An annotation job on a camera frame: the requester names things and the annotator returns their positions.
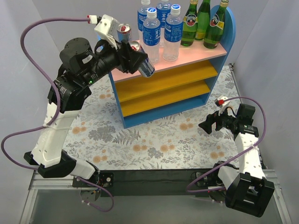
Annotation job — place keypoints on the water bottle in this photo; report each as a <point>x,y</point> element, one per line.
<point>151,35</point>
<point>142,15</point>
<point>173,30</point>
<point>163,10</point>

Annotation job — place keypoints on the aluminium frame rail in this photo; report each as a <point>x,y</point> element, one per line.
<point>39,183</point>

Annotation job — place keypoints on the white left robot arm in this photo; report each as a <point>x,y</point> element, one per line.
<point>82,66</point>

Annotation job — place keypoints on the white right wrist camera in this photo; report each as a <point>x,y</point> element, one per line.
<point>223,101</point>

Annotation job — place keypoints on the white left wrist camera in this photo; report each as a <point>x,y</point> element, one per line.
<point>105,28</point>

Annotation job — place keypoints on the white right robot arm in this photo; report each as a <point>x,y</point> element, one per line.
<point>248,190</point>

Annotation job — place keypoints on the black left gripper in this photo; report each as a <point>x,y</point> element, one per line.
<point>124,58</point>

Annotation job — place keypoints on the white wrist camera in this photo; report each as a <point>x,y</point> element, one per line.
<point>223,101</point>
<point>105,28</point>

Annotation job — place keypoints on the blue wooden shelf unit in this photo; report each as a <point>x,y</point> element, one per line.
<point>176,86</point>

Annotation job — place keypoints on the green Perrier bottle yellow label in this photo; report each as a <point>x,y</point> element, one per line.
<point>190,24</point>

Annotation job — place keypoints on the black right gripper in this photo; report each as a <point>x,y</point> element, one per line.
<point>217,123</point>

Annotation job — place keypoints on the red bull can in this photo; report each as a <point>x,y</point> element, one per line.
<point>124,32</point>

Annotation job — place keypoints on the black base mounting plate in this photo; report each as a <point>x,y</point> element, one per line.
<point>149,182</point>

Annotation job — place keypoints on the green Perrier bottle red label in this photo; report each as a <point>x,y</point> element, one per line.
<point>215,28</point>

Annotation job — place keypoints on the clear bottle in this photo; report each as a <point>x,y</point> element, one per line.
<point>147,68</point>

